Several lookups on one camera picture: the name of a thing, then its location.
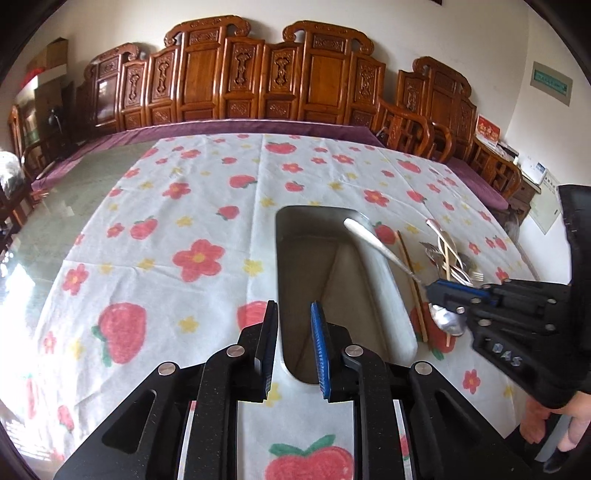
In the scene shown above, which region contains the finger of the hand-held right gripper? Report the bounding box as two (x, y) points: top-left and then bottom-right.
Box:
(429, 301), (560, 336)
(426, 278), (574, 309)

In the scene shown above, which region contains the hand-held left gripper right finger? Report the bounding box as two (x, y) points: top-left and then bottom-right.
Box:
(310, 301), (532, 480)

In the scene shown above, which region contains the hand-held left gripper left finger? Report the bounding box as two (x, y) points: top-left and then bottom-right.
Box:
(53, 300), (280, 480)

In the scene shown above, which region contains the brown wooden chopstick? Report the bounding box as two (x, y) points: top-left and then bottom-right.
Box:
(397, 230), (429, 343)

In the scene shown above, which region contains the metal tray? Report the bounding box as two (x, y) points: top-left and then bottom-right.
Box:
(274, 205), (419, 386)

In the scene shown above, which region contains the large silver spoon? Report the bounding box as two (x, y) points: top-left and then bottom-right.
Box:
(343, 218), (468, 336)

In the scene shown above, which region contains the person's right hand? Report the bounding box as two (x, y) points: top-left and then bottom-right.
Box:
(519, 391), (591, 455)

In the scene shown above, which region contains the pile of metal cutlery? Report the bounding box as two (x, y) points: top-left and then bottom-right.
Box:
(425, 218), (465, 278)

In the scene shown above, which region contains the short purple seat cushion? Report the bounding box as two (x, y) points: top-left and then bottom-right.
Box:
(445, 157), (509, 212)

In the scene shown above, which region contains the white paper board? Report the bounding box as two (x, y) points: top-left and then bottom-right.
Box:
(529, 172), (565, 237)

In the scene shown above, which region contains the lattice wooden chair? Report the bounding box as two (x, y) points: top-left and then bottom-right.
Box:
(470, 137), (523, 205)

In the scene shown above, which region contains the white box device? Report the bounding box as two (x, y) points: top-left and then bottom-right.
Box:
(516, 154), (549, 184)

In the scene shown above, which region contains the floral strawberry tablecloth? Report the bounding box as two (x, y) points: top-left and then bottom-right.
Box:
(28, 133), (542, 480)

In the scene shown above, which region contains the red card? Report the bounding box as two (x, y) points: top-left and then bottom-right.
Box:
(475, 114), (502, 148)

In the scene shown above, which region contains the carved wooden armchair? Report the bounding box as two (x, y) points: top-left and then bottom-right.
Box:
(375, 55), (479, 163)

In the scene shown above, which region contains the long purple seat cushion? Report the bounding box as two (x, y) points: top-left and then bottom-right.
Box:
(30, 118), (386, 191)

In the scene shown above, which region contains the large carved wooden sofa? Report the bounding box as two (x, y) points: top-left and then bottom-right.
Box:
(148, 15), (389, 127)

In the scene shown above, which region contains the dark wooden chair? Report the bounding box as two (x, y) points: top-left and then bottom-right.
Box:
(0, 182), (41, 260)

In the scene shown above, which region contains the small carved wooden sofa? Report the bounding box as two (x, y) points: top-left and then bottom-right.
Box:
(75, 42), (151, 136)

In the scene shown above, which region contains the clear plastic bag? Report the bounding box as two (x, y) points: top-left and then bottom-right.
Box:
(0, 150), (25, 197)

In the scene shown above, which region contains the dark wooden cabinet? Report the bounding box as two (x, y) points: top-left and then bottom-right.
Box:
(9, 79), (77, 160)

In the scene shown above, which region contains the stack of cardboard boxes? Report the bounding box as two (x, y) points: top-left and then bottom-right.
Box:
(24, 38), (70, 83)

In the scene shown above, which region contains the green wall sign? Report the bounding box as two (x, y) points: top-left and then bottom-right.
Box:
(529, 61), (574, 109)

